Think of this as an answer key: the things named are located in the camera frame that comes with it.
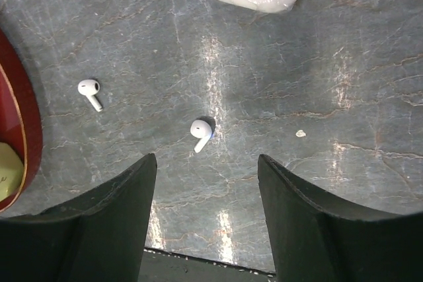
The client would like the white stemmed earbud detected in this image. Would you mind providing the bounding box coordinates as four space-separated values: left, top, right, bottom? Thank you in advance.
77 79 103 112

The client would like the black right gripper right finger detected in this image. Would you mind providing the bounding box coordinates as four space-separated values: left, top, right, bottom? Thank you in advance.
258 155 422 281

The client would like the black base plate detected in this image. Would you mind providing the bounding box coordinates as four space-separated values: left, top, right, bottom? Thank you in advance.
138 248 276 282

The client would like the dark red round tray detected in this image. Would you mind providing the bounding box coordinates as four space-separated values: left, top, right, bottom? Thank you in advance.
1 32 43 211

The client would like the white bean earbud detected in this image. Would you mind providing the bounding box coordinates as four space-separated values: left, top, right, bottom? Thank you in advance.
190 120 212 153

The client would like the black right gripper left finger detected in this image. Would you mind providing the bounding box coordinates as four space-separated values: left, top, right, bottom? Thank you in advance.
1 153 157 281

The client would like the pale green mug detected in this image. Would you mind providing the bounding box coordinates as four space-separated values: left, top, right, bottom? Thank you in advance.
0 143 24 201

